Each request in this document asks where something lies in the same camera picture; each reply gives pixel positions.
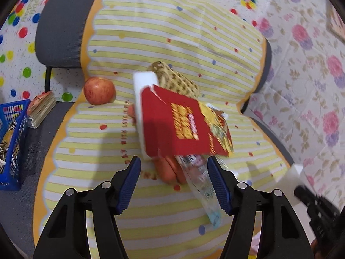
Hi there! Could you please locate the floral wall sheet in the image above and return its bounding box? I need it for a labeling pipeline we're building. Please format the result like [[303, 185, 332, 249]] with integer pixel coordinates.
[[243, 0, 345, 222]]

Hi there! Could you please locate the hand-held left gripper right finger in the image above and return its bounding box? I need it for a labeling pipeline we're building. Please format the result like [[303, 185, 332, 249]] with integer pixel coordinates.
[[207, 155, 314, 259]]

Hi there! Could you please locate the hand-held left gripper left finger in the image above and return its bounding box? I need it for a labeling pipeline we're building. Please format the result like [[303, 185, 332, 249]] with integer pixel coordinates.
[[32, 156, 142, 259]]

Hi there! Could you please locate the white blue carton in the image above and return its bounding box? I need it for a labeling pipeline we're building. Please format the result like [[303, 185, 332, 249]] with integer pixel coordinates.
[[133, 71, 162, 162]]

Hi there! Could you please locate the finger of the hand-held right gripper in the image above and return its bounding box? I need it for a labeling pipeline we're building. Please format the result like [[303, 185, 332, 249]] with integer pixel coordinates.
[[294, 185, 340, 249]]

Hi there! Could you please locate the woven straw basket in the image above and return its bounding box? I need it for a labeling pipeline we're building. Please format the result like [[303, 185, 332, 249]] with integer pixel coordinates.
[[148, 61, 200, 99]]

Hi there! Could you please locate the clear plastic wrapper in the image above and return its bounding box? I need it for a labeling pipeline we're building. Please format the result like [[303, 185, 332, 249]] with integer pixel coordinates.
[[175, 154, 225, 230]]

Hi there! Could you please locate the red printed cardboard box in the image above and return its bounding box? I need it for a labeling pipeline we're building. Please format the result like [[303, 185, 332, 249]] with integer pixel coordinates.
[[140, 84, 234, 158]]

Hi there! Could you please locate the red apple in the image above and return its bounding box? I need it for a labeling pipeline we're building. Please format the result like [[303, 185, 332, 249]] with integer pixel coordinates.
[[83, 77, 116, 106]]

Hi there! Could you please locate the blue plastic basket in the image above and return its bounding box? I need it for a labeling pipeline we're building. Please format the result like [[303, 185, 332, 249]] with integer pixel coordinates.
[[0, 99, 31, 191]]

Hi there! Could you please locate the grey chair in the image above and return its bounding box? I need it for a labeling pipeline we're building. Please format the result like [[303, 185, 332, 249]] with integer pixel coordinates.
[[0, 0, 295, 259]]

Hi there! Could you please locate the yellow striped dotted cloth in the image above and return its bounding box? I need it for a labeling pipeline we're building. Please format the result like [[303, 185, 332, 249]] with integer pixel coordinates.
[[32, 0, 292, 259]]

